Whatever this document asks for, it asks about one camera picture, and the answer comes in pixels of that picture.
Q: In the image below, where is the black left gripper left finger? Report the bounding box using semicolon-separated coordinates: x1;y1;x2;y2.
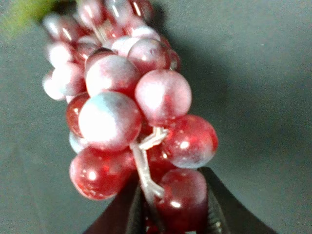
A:
84;172;146;234

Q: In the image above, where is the red artificial grape bunch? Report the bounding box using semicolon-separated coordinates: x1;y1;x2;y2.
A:
0;0;219;234

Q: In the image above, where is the black tablecloth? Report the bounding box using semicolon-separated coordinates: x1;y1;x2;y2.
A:
0;0;312;234

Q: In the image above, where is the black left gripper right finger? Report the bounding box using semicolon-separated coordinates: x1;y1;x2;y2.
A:
198;167;276;234

